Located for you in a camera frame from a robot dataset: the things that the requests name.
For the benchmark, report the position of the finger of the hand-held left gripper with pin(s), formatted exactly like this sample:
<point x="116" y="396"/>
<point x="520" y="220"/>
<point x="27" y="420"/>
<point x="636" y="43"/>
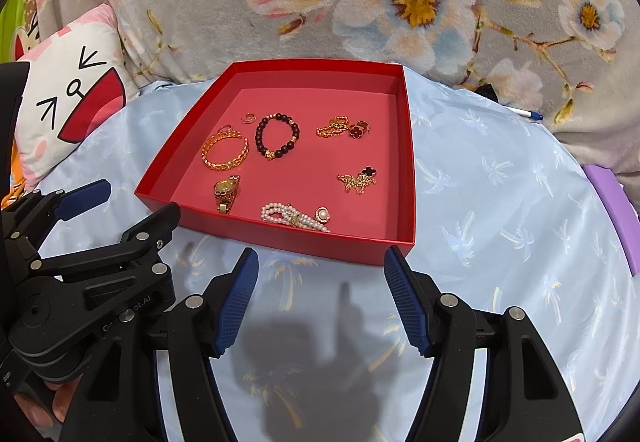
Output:
<point x="150" y="227"/>
<point x="85" y="197"/>

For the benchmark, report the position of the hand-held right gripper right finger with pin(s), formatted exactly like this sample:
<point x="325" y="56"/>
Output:
<point x="405" y="302"/>

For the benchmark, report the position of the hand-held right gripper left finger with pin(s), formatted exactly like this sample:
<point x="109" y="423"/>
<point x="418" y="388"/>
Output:
<point x="240" y="302"/>

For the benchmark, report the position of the gold wrist watch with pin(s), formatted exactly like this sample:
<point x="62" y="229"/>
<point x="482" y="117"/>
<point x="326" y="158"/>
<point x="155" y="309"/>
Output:
<point x="223" y="188"/>

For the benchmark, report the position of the red cardboard box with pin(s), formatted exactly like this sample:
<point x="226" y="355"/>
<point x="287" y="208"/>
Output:
<point x="310" y="161"/>

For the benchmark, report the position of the person's left hand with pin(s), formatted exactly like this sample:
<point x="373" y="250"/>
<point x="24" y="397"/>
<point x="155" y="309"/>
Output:
<point x="50" y="402"/>

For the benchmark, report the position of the light blue palm-print sheet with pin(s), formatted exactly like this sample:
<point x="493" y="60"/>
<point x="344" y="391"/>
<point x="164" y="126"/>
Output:
<point x="500" y="222"/>

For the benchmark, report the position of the cartoon cat pillow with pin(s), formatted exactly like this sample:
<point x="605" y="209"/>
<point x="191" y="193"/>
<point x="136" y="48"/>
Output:
<point x="65" y="71"/>

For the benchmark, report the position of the green and orange printed bag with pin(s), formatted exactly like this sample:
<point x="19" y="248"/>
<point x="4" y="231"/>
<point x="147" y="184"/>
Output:
<point x="12" y="21"/>

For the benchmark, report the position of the blue and white pen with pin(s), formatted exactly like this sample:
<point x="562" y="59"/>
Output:
<point x="525" y="112"/>

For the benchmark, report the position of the purple plastic object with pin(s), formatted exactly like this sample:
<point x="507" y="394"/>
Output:
<point x="615" y="207"/>

